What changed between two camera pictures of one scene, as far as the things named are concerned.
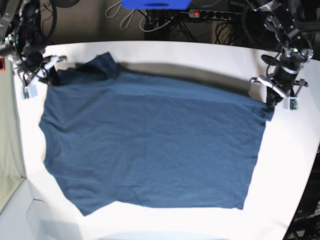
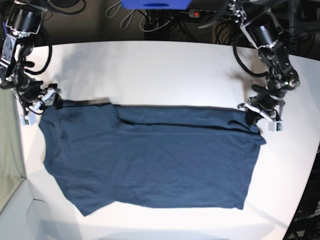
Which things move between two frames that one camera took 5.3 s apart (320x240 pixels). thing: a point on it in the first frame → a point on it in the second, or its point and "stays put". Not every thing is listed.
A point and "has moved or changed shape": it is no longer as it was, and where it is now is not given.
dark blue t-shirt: [115, 137] has moved or changed shape
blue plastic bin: [156, 4] stays put
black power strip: [214, 14] stays put
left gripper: [30, 74] → [33, 103]
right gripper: [284, 84] → [269, 108]
